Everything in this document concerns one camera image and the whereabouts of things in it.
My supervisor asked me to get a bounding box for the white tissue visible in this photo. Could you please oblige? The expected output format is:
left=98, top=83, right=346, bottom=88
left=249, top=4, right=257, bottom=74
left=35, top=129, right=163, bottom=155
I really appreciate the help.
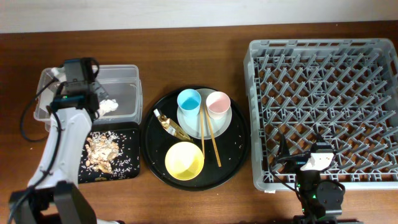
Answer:
left=98, top=99, right=119, bottom=117

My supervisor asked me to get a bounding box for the food scraps and rice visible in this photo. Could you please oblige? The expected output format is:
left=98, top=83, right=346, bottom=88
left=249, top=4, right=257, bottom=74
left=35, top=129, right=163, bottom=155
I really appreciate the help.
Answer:
left=79, top=130, right=137, bottom=182

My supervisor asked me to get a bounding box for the gold foil wrapper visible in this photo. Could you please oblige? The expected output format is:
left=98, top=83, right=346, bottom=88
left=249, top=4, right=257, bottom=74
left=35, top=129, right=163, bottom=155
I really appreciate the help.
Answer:
left=154, top=109, right=192, bottom=142

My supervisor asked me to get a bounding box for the yellow bowl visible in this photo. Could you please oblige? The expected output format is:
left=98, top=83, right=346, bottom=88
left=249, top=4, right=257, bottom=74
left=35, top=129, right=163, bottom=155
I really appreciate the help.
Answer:
left=165, top=142, right=205, bottom=181

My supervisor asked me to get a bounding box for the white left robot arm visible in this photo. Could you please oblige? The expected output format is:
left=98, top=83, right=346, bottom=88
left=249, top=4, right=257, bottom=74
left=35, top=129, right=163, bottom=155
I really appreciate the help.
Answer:
left=8, top=81, right=106, bottom=223

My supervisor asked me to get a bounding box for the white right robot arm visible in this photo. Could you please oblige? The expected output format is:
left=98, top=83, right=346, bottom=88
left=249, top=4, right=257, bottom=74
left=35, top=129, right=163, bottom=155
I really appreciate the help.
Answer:
left=275, top=134, right=357, bottom=224

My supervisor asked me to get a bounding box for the clear plastic waste bin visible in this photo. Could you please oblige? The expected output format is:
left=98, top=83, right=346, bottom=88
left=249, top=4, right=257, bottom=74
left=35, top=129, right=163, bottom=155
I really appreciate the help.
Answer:
left=34, top=65, right=143, bottom=131

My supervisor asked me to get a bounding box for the grey dishwasher rack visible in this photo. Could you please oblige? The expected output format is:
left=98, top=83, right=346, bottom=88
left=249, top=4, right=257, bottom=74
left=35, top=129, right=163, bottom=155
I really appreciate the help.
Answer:
left=243, top=39, right=397, bottom=192

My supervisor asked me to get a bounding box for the black rectangular tray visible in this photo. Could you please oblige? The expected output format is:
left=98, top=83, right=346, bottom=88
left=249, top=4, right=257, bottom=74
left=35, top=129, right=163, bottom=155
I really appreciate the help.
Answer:
left=50, top=121, right=141, bottom=187

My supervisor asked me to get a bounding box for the blue plastic cup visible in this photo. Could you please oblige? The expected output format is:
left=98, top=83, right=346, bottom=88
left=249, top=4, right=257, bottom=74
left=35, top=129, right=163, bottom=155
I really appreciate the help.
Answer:
left=177, top=89, right=201, bottom=117

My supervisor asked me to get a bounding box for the left wooden chopstick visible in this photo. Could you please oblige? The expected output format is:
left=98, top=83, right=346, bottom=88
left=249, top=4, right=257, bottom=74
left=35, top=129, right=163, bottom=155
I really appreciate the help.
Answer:
left=200, top=104, right=205, bottom=158

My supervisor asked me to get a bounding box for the pink plastic cup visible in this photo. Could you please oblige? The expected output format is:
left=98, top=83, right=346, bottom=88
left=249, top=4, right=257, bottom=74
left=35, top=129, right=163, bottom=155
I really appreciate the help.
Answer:
left=206, top=91, right=231, bottom=119

